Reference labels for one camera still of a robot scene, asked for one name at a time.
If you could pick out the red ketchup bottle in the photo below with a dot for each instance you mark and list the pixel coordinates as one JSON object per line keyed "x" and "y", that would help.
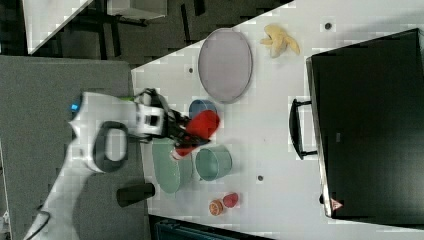
{"x": 205, "y": 124}

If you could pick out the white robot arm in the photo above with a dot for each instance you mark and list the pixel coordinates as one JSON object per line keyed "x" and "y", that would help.
{"x": 103, "y": 125}

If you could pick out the dark grey object at edge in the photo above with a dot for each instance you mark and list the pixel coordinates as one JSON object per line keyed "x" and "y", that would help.
{"x": 133, "y": 194}

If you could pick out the blue small bowl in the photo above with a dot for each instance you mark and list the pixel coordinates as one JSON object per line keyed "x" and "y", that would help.
{"x": 200, "y": 105}

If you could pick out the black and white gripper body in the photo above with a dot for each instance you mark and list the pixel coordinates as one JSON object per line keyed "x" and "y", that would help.
{"x": 154, "y": 117}

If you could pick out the red toy strawberry on table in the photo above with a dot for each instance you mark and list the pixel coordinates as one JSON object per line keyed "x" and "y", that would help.
{"x": 230, "y": 200}

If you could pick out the white side table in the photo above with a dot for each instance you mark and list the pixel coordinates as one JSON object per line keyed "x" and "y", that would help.
{"x": 44, "y": 18}

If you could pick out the green mug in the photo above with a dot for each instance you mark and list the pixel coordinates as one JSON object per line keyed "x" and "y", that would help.
{"x": 213, "y": 163}

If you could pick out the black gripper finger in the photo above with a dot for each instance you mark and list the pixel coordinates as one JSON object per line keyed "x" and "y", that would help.
{"x": 182, "y": 138}
{"x": 179, "y": 119}

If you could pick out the orange slice toy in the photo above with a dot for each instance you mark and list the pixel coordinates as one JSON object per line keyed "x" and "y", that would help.
{"x": 215, "y": 207}

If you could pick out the black toaster oven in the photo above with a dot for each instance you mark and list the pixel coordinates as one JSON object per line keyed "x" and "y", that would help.
{"x": 367, "y": 106}

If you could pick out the grey round plate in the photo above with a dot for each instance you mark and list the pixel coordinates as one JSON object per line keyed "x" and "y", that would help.
{"x": 225, "y": 65}

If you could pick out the yellow banana peel toy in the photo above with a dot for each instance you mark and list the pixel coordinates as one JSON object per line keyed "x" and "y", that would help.
{"x": 278, "y": 40}

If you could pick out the green perforated colander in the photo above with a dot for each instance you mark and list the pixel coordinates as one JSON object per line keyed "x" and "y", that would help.
{"x": 170, "y": 174}

